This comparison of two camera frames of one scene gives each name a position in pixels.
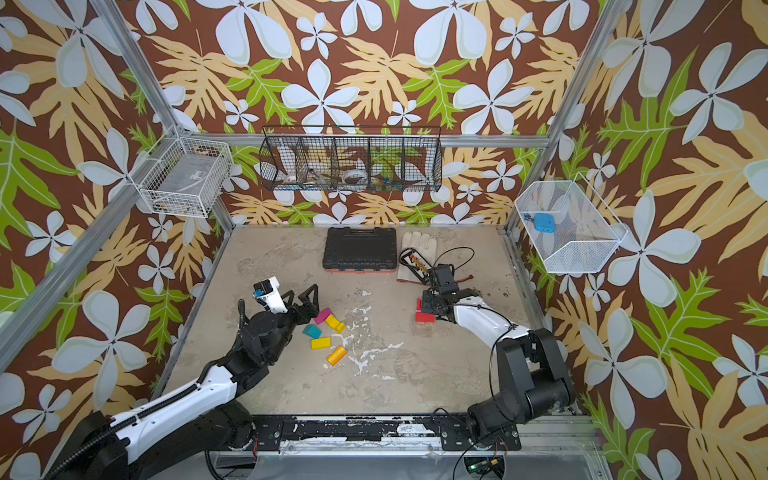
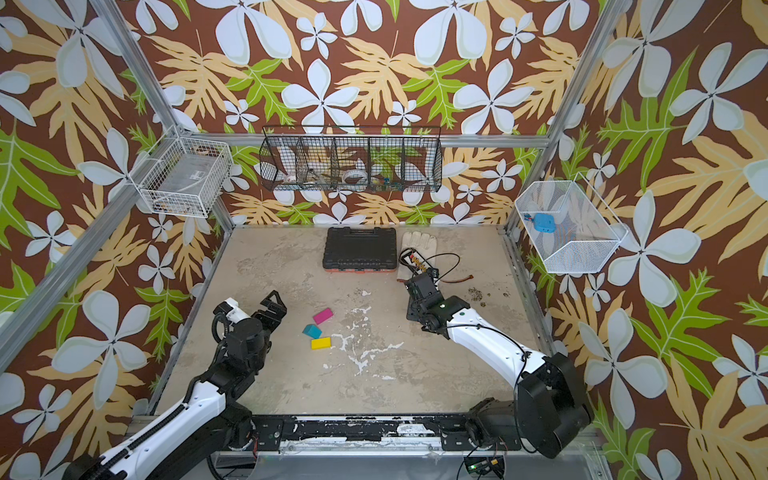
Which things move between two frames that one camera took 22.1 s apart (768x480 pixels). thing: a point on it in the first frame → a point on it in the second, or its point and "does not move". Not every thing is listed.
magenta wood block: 322,316 does not move
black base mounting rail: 446,432 does not move
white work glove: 425,246 does not move
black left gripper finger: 290,305 → 268,320
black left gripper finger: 311,308 → 274,304
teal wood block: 312,330 does not move
